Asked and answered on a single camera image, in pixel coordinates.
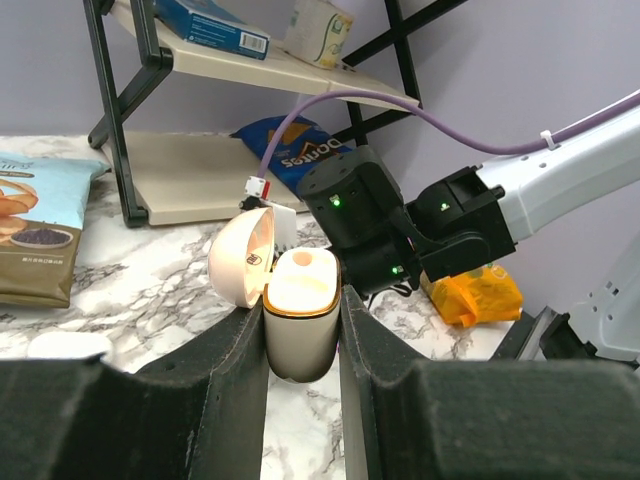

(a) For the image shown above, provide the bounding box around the black frame beige shelf rack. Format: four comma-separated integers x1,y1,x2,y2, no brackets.
82,0,424,229

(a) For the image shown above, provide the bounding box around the blue box on shelf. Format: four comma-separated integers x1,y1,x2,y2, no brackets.
152,0,270,60

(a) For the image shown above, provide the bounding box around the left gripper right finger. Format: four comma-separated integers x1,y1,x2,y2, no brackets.
339,286,639,479

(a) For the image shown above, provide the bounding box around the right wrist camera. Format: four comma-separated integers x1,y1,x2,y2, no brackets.
238,175,299,251

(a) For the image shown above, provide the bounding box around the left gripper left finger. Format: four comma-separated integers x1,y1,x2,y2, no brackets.
1,307,269,479

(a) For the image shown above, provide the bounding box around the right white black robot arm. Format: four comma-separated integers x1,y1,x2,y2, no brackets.
298,94,639,295

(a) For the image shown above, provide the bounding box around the orange snack bag on table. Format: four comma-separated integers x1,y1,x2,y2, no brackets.
420,263,523,328

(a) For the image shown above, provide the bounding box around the blue Doritos chip bag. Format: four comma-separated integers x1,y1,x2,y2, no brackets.
232,116,351,194

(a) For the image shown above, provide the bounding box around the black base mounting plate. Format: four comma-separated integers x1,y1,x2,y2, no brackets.
491,307,596,361

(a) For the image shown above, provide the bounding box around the light blue chip bag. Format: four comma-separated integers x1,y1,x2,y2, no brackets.
1,153,109,308

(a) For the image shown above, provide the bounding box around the beige earbud charging case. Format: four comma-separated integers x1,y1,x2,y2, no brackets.
208,208,341,383

